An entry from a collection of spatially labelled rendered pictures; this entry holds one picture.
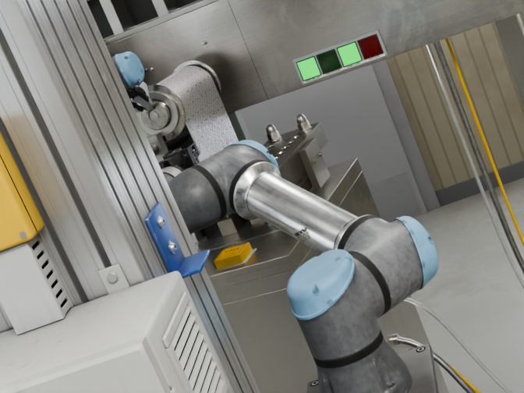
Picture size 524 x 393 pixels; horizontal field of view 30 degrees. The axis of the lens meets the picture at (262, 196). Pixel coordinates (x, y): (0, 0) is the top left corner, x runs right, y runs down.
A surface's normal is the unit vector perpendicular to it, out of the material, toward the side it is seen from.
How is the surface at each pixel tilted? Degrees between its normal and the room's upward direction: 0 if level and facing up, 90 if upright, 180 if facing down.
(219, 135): 90
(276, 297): 90
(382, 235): 21
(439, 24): 90
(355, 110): 90
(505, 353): 0
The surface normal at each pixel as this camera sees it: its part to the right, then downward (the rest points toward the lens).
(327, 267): -0.47, -0.83
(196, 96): 0.87, -0.26
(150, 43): -0.31, 0.36
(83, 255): -0.10, 0.29
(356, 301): 0.54, -0.04
